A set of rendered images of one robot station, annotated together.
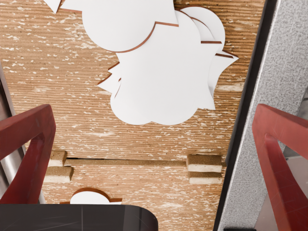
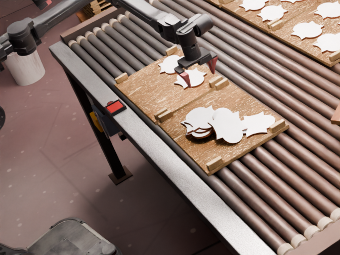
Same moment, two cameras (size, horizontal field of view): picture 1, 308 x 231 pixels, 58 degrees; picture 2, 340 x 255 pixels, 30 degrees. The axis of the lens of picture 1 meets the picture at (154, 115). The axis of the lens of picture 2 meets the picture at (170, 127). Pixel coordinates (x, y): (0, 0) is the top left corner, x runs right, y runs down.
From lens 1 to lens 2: 2.07 m
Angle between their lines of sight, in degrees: 23
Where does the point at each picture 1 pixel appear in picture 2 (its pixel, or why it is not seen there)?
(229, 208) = (133, 115)
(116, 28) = (221, 113)
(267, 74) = (168, 151)
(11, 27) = (254, 107)
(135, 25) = (217, 116)
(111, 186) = (192, 91)
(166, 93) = (198, 115)
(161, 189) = (171, 101)
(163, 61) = (205, 118)
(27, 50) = (247, 105)
